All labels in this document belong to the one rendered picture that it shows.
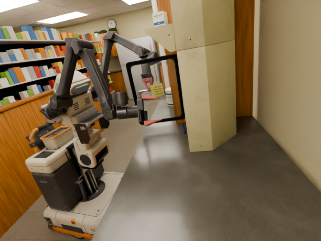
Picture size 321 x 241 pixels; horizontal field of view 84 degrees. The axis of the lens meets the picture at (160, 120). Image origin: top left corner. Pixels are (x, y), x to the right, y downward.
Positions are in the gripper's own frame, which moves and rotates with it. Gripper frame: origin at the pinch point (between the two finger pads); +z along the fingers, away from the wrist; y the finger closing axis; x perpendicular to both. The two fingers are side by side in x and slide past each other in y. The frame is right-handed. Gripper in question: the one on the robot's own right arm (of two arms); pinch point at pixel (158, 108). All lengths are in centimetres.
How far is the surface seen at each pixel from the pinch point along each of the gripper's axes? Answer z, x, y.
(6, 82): -237, 117, 74
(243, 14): 45, 19, 47
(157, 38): 4.6, -12.3, 25.8
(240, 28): 44, 22, 41
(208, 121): 21.2, 4.0, -7.7
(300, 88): 54, -5, 1
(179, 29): 13.4, -13.0, 27.5
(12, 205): -184, 77, -76
